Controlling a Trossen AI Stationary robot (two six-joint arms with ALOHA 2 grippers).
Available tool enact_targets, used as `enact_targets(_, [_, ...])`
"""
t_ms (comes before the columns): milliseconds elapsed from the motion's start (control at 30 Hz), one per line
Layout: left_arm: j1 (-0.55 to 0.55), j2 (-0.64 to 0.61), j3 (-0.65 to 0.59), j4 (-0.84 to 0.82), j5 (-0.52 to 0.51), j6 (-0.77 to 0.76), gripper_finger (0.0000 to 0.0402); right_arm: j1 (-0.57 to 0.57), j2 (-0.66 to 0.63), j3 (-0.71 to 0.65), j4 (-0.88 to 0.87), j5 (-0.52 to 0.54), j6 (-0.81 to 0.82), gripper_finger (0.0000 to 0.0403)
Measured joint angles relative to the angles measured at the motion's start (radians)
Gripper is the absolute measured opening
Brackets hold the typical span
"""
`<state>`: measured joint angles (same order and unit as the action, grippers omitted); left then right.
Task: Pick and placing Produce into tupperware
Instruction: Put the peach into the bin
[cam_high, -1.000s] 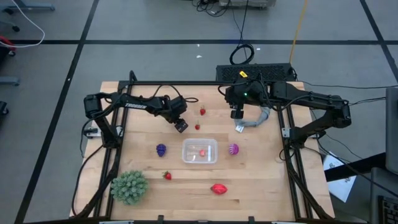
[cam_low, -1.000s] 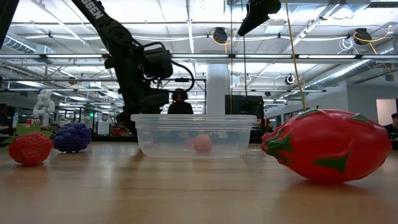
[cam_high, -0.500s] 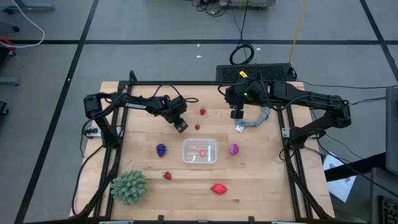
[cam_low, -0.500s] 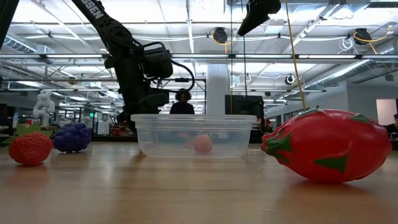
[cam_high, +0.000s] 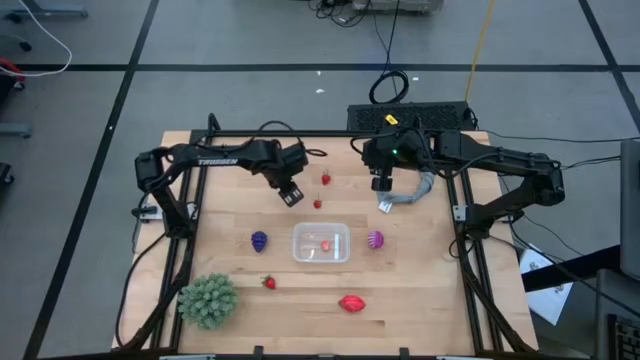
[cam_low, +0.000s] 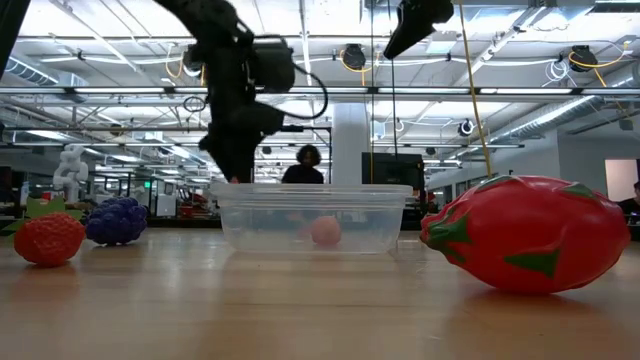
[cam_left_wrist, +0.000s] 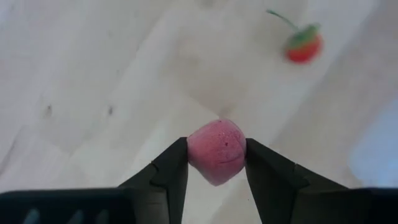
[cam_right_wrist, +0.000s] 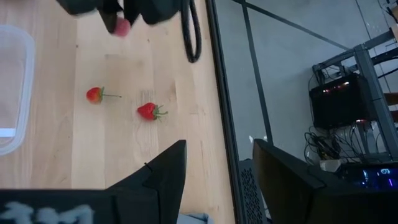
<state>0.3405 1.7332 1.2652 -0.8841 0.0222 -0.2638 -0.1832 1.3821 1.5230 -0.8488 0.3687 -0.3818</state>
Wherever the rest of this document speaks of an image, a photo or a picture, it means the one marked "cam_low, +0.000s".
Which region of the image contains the black left wrist camera cable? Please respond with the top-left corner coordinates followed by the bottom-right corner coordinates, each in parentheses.
top-left (252, 33), bottom-right (330, 121)

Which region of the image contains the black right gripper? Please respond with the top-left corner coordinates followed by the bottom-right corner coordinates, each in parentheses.
top-left (382, 0), bottom-right (455, 60)

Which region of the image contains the red toy dragon fruit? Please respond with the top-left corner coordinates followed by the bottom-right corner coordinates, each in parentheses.
top-left (419, 174), bottom-right (632, 295)

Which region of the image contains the person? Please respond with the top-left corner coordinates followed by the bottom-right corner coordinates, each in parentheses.
top-left (616, 179), bottom-right (640, 217)
top-left (281, 144), bottom-right (325, 185)

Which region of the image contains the black hanging cable loop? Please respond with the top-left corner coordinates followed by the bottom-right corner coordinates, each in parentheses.
top-left (182, 95), bottom-right (207, 114)

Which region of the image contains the red toy strawberry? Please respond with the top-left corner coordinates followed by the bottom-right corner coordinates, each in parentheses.
top-left (9, 197), bottom-right (87, 268)

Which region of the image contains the purple toy grape bunch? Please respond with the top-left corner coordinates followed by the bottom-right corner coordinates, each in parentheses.
top-left (84, 196), bottom-right (149, 247)

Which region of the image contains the peach-coloured round toy fruit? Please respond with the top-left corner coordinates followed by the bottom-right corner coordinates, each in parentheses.
top-left (310, 215), bottom-right (343, 248)

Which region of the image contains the yellow hanging cable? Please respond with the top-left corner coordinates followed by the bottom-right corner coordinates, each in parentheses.
top-left (457, 0), bottom-right (495, 180)

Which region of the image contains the clear plastic tupperware container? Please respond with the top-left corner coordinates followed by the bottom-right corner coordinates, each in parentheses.
top-left (209, 182), bottom-right (415, 256)

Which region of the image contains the white robot statue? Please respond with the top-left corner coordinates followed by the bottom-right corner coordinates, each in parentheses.
top-left (52, 143), bottom-right (90, 205)

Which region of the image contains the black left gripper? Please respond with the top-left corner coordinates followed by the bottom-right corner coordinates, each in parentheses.
top-left (199, 94), bottom-right (266, 184)

